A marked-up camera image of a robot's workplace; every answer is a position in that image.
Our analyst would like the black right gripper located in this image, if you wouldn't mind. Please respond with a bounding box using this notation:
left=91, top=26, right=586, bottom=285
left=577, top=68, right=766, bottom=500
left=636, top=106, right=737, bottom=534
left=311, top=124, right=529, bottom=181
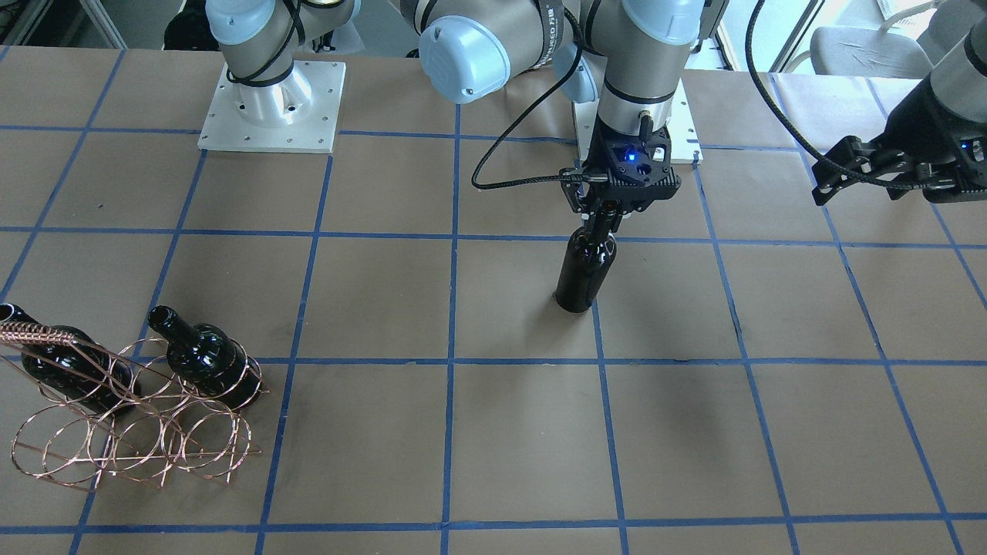
left=561, top=123, right=681, bottom=234

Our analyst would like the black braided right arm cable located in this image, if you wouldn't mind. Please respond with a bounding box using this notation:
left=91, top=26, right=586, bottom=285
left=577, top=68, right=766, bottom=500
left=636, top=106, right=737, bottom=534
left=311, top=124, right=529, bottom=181
left=470, top=8, right=610, bottom=190

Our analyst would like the dark wine bottle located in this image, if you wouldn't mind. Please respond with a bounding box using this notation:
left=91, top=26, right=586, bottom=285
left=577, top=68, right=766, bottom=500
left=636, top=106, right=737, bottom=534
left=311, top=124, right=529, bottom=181
left=554, top=200, right=620, bottom=313
left=146, top=305, right=262, bottom=411

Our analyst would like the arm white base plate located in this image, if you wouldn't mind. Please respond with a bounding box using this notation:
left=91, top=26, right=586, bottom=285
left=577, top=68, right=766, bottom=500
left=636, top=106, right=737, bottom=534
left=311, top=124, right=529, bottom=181
left=572, top=79, right=704, bottom=164
left=197, top=60, right=346, bottom=154

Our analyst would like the grey chair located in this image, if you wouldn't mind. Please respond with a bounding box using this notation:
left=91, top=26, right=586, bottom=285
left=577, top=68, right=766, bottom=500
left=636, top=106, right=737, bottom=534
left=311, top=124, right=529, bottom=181
left=783, top=1, right=941, bottom=79

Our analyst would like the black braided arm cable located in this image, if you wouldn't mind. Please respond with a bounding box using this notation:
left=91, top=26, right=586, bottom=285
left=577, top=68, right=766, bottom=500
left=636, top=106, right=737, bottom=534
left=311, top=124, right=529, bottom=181
left=745, top=0, right=957, bottom=190
left=470, top=8, right=610, bottom=190

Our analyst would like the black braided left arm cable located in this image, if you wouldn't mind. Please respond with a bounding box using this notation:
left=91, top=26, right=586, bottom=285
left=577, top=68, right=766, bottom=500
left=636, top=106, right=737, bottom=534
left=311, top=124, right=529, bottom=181
left=745, top=0, right=957, bottom=190

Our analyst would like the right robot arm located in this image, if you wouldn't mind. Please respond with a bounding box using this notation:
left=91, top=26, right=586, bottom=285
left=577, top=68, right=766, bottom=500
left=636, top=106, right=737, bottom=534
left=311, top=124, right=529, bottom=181
left=198, top=1, right=704, bottom=233

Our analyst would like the dark wine bottle in basket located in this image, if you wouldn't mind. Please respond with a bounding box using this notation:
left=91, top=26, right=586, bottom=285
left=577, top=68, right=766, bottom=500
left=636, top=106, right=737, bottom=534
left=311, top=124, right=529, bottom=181
left=146, top=305, right=262, bottom=411

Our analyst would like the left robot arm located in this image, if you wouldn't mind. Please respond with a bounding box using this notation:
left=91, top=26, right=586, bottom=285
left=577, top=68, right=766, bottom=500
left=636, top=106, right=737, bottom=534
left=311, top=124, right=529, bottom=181
left=810, top=1, right=986, bottom=205

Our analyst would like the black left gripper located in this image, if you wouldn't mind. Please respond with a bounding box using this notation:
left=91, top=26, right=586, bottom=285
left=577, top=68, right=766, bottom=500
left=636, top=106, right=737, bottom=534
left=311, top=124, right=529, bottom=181
left=812, top=77, right=985, bottom=205

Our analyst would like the copper wire wine basket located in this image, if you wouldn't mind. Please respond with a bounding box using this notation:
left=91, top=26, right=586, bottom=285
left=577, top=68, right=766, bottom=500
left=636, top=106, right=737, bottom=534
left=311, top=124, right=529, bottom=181
left=2, top=322, right=261, bottom=491

